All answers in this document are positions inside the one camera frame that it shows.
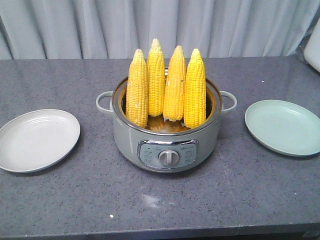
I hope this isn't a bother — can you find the corn cob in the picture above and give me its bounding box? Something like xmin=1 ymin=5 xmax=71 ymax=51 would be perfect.
xmin=184 ymin=48 xmax=206 ymax=129
xmin=147 ymin=38 xmax=165 ymax=117
xmin=125 ymin=48 xmax=149 ymax=128
xmin=163 ymin=45 xmax=187 ymax=122

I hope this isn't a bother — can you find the green electric cooking pot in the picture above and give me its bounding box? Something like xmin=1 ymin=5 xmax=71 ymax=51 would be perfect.
xmin=95 ymin=78 xmax=238 ymax=173

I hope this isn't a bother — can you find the beige round plate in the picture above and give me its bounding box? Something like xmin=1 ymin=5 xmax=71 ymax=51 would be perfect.
xmin=0 ymin=109 xmax=81 ymax=173

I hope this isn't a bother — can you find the light green round plate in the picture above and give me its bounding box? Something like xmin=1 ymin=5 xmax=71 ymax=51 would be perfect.
xmin=244 ymin=99 xmax=320 ymax=157

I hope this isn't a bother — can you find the white pleated curtain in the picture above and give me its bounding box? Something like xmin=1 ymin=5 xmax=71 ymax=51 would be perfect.
xmin=0 ymin=0 xmax=320 ymax=60

